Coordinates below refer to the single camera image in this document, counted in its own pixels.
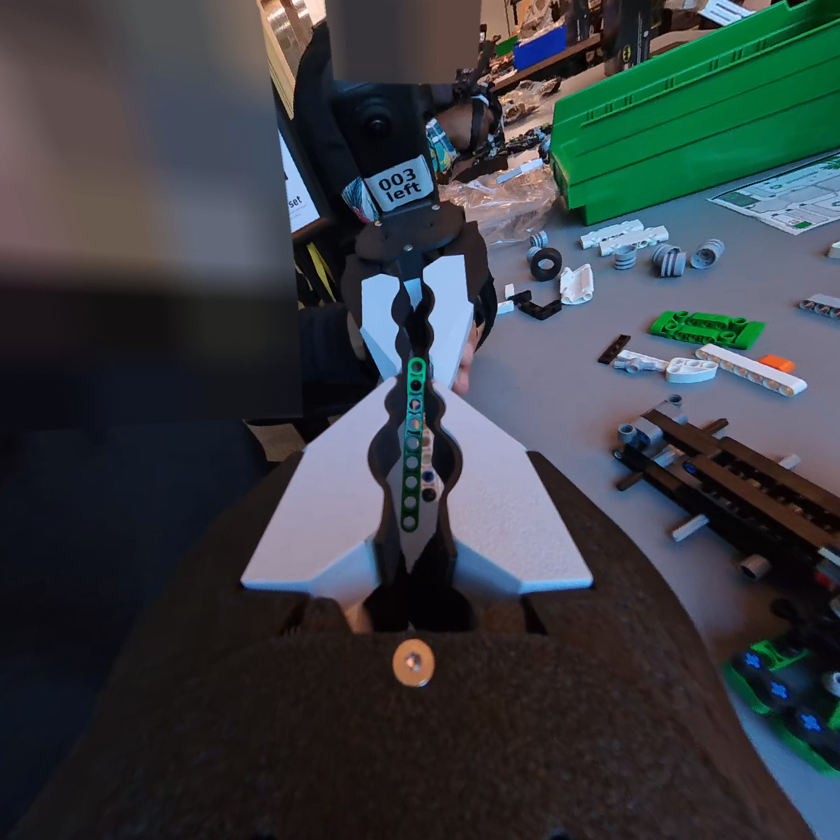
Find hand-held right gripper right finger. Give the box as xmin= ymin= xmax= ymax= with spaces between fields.
xmin=412 ymin=378 xmax=595 ymax=598

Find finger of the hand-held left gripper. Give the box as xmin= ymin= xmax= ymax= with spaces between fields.
xmin=419 ymin=255 xmax=477 ymax=389
xmin=359 ymin=273 xmax=416 ymax=383

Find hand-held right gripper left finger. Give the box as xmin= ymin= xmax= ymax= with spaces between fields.
xmin=240 ymin=377 xmax=412 ymax=632

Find green lego beam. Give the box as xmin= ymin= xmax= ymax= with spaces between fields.
xmin=399 ymin=356 xmax=429 ymax=532

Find person's left forearm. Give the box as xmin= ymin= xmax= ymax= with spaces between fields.
xmin=298 ymin=305 xmax=388 ymax=424

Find black L-shaped lego beam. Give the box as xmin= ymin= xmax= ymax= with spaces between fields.
xmin=514 ymin=290 xmax=562 ymax=321

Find white curved lego panel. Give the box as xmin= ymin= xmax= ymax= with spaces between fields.
xmin=559 ymin=264 xmax=595 ymax=306

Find white lego connector beam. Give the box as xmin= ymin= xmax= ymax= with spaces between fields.
xmin=598 ymin=226 xmax=670 ymax=257
xmin=579 ymin=220 xmax=645 ymax=250

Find partly built lego truck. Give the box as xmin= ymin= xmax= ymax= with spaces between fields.
xmin=612 ymin=392 xmax=840 ymax=777

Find long white lego beam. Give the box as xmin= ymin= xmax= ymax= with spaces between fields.
xmin=696 ymin=343 xmax=808 ymax=396

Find clear plastic bags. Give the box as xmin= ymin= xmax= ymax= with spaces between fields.
xmin=436 ymin=164 xmax=560 ymax=247

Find blue storage bin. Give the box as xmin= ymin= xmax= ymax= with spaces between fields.
xmin=512 ymin=25 xmax=568 ymax=72

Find person's black clothed body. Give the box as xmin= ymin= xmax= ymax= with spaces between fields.
xmin=0 ymin=420 xmax=303 ymax=840

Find dark bat logo box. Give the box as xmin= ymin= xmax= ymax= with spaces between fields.
xmin=602 ymin=0 xmax=665 ymax=78

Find green storage bin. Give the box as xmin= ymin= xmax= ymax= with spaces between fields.
xmin=550 ymin=0 xmax=840 ymax=227

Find green white sticker sheet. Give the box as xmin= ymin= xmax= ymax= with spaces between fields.
xmin=707 ymin=152 xmax=840 ymax=236

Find yellow black strap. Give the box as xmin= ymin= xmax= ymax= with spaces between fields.
xmin=295 ymin=239 xmax=342 ymax=309

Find green lego frame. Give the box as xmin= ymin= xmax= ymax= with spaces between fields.
xmin=650 ymin=310 xmax=765 ymax=350

